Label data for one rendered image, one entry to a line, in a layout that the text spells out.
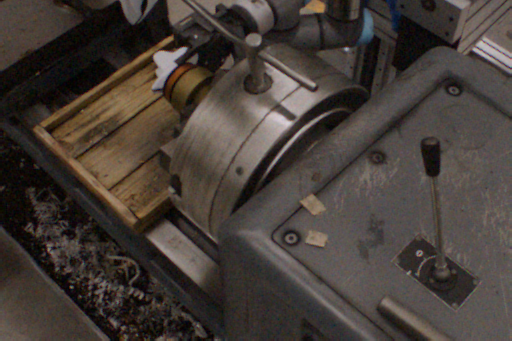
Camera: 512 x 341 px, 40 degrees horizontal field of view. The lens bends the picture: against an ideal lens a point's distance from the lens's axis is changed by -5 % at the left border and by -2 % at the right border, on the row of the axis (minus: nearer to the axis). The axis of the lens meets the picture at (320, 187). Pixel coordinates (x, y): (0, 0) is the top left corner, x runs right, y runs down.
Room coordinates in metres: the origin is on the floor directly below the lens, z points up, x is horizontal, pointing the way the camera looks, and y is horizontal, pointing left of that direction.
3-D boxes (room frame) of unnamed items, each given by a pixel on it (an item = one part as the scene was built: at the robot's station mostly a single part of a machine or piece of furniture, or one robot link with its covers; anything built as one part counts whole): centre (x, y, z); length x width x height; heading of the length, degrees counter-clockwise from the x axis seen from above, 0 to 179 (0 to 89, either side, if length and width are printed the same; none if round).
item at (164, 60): (0.79, 0.28, 1.09); 0.09 x 0.06 x 0.03; 144
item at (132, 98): (0.82, 0.32, 0.89); 0.36 x 0.30 x 0.04; 145
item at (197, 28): (0.88, 0.22, 1.08); 0.12 x 0.09 x 0.08; 144
